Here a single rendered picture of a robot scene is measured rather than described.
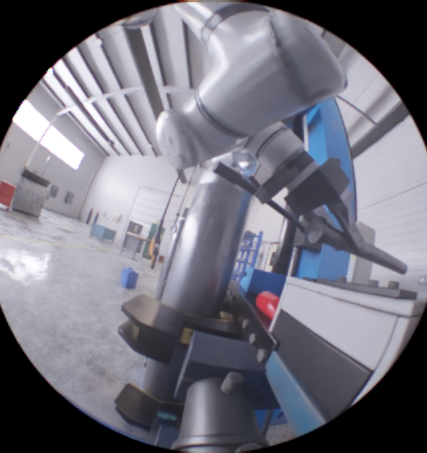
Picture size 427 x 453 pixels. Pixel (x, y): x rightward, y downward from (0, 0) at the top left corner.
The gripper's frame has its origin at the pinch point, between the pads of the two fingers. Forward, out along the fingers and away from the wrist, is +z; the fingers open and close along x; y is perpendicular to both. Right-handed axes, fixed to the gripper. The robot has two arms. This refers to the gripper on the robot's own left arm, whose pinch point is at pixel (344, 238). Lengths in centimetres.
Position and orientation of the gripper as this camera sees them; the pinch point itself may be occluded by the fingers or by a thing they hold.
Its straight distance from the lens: 32.8
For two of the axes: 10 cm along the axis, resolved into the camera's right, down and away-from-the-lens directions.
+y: 7.9, -6.0, 1.1
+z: 6.1, 7.8, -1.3
